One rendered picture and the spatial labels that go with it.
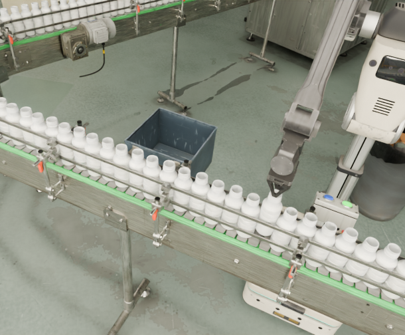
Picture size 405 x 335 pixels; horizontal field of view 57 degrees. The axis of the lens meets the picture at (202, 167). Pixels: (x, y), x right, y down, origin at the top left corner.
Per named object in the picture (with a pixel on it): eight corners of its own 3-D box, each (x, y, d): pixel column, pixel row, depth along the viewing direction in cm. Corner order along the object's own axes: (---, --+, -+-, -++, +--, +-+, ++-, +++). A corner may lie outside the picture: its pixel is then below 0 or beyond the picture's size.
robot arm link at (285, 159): (323, 117, 90) (288, 106, 92) (313, 143, 81) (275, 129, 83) (307, 155, 98) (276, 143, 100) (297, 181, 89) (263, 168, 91)
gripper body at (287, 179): (266, 179, 99) (272, 158, 94) (276, 158, 107) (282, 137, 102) (289, 188, 98) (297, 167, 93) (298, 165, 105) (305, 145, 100)
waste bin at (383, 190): (339, 213, 274) (374, 144, 232) (346, 176, 306) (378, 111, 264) (403, 236, 263) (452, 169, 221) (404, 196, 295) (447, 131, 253)
